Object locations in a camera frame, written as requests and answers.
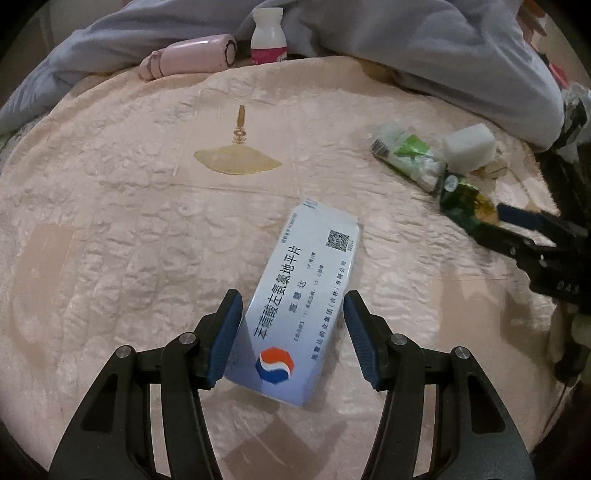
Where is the white blue medicine box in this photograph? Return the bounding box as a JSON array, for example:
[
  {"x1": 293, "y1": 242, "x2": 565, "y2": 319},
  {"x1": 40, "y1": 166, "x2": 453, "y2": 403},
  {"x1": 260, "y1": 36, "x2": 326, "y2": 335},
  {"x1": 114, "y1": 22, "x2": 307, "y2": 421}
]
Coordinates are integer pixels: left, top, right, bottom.
[{"x1": 223, "y1": 198, "x2": 362, "y2": 408}]

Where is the green white tube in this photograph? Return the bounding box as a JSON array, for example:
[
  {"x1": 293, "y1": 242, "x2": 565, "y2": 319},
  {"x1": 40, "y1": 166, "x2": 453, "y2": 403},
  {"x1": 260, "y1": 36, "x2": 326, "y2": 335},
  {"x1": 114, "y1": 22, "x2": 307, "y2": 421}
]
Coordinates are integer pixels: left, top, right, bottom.
[{"x1": 370, "y1": 124, "x2": 448, "y2": 193}]

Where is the white printed plastic bag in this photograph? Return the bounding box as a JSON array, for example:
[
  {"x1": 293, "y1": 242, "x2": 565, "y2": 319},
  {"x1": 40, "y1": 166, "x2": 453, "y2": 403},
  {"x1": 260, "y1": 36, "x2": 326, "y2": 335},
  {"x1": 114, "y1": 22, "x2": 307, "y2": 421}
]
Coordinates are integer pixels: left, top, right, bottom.
[{"x1": 561, "y1": 84, "x2": 591, "y2": 153}]

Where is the grey quilt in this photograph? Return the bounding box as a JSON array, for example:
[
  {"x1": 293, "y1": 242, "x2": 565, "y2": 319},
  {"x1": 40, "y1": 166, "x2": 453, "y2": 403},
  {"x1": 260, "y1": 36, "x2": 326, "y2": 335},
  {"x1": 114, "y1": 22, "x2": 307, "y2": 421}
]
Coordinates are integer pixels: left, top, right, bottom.
[{"x1": 0, "y1": 0, "x2": 567, "y2": 152}]

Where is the pink flask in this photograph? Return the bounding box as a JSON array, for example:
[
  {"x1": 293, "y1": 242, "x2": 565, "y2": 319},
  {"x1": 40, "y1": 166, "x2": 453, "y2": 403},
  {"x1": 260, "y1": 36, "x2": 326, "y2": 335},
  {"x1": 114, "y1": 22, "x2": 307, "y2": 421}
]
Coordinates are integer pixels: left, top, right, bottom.
[{"x1": 139, "y1": 33, "x2": 240, "y2": 82}]

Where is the white bottle pink label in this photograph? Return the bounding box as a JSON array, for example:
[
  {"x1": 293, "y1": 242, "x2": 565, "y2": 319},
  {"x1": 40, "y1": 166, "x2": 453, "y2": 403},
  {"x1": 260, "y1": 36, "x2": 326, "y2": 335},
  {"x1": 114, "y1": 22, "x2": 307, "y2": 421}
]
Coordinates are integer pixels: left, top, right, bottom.
[{"x1": 250, "y1": 8, "x2": 290, "y2": 66}]

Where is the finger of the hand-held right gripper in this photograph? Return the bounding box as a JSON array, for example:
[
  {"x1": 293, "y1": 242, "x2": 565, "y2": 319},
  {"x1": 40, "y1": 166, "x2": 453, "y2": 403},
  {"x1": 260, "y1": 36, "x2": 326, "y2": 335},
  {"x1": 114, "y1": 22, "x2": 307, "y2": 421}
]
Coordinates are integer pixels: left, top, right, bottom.
[
  {"x1": 497, "y1": 203, "x2": 561, "y2": 234},
  {"x1": 470, "y1": 222, "x2": 534, "y2": 263}
]

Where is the dark green snack wrapper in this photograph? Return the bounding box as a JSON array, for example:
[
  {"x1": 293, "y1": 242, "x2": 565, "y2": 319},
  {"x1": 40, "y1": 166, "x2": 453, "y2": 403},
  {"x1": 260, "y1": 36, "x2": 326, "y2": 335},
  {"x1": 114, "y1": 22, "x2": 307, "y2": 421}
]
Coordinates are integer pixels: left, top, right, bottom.
[{"x1": 438, "y1": 171, "x2": 503, "y2": 232}]

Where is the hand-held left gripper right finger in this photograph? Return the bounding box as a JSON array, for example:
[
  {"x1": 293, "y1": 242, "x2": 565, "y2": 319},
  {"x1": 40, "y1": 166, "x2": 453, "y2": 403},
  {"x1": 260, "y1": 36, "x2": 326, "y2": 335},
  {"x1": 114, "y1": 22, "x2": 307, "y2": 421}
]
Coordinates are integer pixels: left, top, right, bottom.
[{"x1": 343, "y1": 290, "x2": 536, "y2": 480}]

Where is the white foam block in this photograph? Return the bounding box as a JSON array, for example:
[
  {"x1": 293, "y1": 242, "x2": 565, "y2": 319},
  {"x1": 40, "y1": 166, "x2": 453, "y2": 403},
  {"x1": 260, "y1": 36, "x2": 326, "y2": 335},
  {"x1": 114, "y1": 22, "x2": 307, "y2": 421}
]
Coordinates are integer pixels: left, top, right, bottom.
[{"x1": 441, "y1": 124, "x2": 498, "y2": 172}]

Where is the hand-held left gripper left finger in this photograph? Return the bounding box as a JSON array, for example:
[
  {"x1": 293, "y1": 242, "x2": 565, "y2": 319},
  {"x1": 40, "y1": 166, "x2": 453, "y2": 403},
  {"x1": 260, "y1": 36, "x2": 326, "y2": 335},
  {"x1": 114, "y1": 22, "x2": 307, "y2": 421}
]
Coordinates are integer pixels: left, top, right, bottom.
[{"x1": 48, "y1": 289, "x2": 243, "y2": 480}]

